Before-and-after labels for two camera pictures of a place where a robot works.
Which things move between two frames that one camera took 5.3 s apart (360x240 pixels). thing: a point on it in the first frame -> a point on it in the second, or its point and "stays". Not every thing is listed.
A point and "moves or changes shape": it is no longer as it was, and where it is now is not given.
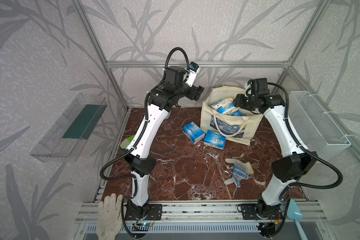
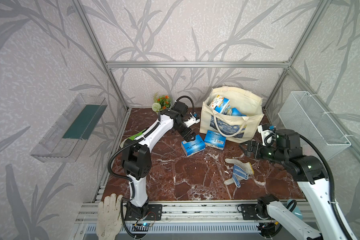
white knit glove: x=109 y=218 stays
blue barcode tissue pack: x=194 y=133 moves or changes shape
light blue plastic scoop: x=294 y=212 stays
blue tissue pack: x=215 y=139 stays
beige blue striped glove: x=240 y=170 stays
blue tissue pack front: x=222 y=106 moves or changes shape
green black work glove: x=125 y=142 stays
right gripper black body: x=245 y=102 -> x=270 y=153
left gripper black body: x=184 y=91 -> x=184 y=130
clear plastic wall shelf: x=63 y=142 stays
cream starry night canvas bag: x=238 y=128 stays
